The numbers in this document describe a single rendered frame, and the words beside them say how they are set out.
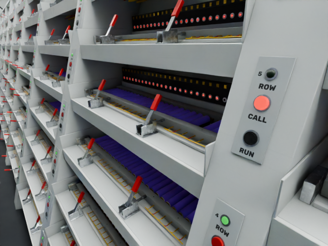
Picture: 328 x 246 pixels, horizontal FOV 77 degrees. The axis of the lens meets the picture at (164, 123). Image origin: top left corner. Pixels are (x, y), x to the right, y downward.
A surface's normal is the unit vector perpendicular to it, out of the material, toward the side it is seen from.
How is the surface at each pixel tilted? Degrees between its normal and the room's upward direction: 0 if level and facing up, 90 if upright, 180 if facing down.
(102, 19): 90
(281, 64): 90
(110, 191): 20
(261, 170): 90
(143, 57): 109
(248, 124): 90
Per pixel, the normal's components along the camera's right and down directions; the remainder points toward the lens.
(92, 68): 0.64, 0.27
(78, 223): -0.03, -0.93
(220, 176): -0.73, -0.07
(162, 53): -0.76, 0.25
